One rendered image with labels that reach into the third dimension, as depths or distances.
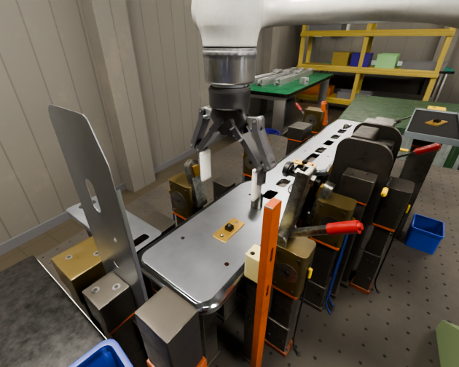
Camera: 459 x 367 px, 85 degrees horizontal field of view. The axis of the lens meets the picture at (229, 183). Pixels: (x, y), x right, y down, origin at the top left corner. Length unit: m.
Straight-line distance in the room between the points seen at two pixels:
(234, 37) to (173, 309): 0.36
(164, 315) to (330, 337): 0.65
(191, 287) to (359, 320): 0.55
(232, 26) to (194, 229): 0.43
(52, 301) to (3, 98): 1.89
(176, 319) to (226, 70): 0.35
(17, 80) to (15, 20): 0.37
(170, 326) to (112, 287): 0.22
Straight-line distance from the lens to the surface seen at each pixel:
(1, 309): 0.58
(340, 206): 0.63
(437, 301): 1.07
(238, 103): 0.45
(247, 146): 0.47
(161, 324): 0.24
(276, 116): 3.55
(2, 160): 2.36
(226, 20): 0.42
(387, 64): 6.00
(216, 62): 0.44
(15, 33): 2.35
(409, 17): 0.61
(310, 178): 0.43
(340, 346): 0.84
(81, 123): 0.30
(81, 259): 0.54
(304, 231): 0.49
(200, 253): 0.57
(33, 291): 0.57
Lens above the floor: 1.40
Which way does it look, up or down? 30 degrees down
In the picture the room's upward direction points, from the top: straight up
